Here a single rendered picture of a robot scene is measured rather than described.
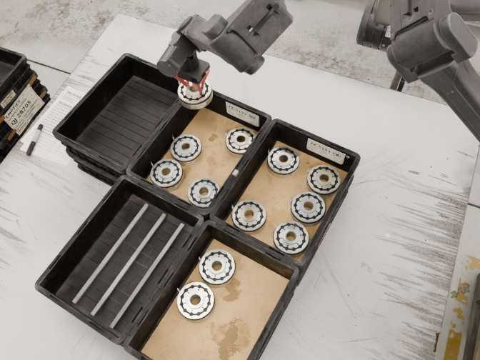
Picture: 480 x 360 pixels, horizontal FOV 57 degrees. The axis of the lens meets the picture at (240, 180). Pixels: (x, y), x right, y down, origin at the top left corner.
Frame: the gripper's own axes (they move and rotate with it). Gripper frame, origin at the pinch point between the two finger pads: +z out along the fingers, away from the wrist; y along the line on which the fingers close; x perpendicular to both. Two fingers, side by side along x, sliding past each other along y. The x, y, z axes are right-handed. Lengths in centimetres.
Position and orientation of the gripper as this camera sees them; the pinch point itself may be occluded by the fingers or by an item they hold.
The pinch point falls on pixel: (193, 86)
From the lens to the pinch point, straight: 135.4
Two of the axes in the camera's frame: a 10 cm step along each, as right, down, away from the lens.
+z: 0.7, 4.8, 8.7
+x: 4.9, -7.8, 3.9
